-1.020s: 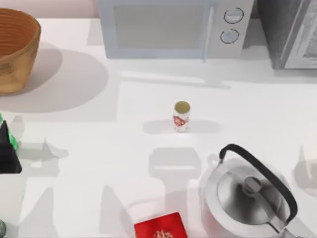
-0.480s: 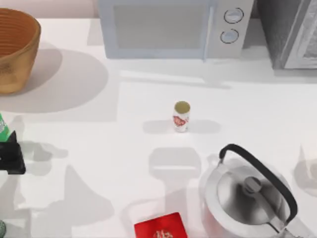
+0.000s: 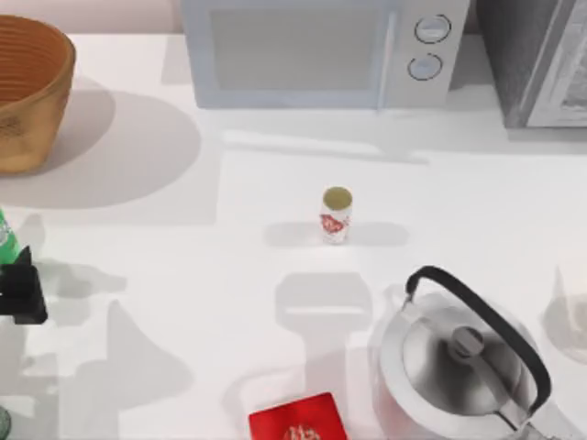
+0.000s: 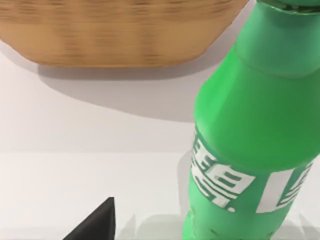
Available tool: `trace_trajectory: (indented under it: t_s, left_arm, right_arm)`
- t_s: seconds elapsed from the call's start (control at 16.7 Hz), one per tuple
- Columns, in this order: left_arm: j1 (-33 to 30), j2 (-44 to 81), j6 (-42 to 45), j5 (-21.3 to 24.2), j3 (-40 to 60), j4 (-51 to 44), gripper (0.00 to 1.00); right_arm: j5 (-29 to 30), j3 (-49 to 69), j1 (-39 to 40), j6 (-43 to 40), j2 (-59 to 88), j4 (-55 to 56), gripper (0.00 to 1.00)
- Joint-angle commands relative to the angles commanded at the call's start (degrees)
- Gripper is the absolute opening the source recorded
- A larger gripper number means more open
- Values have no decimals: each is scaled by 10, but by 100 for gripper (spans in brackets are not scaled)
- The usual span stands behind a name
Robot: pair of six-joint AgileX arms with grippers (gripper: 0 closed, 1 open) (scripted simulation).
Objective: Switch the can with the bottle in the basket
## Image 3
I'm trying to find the silver kettle with black handle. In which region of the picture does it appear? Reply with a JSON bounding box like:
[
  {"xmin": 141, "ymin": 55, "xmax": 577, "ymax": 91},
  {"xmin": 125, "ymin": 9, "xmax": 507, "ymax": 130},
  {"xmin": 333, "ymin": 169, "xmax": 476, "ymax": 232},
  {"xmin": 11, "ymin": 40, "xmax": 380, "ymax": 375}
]
[{"xmin": 373, "ymin": 265, "xmax": 559, "ymax": 440}]

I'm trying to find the pale microwave oven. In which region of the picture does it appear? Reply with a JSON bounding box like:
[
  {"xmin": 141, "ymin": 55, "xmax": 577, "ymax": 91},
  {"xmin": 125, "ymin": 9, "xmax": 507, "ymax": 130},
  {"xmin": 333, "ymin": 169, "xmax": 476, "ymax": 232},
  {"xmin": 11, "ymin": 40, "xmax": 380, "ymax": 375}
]
[{"xmin": 179, "ymin": 0, "xmax": 471, "ymax": 113}]

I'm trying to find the red box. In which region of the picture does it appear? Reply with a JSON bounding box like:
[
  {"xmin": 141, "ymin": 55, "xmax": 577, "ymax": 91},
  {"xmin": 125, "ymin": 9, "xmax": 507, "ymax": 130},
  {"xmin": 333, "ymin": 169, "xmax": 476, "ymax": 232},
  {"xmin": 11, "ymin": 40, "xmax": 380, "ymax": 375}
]
[{"xmin": 249, "ymin": 391, "xmax": 349, "ymax": 440}]

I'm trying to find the brown woven basket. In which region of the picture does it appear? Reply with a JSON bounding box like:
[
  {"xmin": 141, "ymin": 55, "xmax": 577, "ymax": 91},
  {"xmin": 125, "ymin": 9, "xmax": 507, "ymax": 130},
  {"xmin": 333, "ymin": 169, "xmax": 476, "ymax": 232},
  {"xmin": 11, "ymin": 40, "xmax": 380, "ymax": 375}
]
[{"xmin": 0, "ymin": 15, "xmax": 77, "ymax": 174}]

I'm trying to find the red and white can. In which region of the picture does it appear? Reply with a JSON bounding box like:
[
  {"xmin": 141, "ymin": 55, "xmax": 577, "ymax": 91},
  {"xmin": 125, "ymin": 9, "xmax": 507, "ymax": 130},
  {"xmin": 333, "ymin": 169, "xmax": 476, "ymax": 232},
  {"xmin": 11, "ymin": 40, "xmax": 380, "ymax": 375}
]
[{"xmin": 319, "ymin": 186, "xmax": 354, "ymax": 246}]

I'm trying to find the green bottle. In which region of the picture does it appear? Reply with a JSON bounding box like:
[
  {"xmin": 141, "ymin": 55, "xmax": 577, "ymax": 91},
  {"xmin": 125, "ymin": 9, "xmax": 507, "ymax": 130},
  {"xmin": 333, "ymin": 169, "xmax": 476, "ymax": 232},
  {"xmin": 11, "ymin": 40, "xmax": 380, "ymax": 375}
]
[{"xmin": 0, "ymin": 208, "xmax": 22, "ymax": 266}]

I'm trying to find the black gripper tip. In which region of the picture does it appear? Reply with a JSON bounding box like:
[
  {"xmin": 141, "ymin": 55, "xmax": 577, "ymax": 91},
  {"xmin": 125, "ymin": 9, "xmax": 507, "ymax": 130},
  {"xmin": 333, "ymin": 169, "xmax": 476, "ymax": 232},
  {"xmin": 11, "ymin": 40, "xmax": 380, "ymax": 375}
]
[{"xmin": 0, "ymin": 246, "xmax": 49, "ymax": 325}]

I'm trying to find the clear glass cup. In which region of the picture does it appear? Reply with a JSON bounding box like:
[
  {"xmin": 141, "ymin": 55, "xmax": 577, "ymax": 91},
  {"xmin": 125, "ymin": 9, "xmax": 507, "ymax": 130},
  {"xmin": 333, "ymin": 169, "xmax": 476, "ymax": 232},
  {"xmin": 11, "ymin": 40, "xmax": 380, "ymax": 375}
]
[{"xmin": 542, "ymin": 265, "xmax": 587, "ymax": 363}]

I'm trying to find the round microwave knob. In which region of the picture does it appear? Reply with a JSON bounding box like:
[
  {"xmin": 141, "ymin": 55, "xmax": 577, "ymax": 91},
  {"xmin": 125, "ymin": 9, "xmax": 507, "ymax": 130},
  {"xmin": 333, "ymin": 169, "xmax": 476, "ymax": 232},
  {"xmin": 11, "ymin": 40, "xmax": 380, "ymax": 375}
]
[
  {"xmin": 406, "ymin": 52, "xmax": 444, "ymax": 83},
  {"xmin": 414, "ymin": 13, "xmax": 452, "ymax": 43}
]

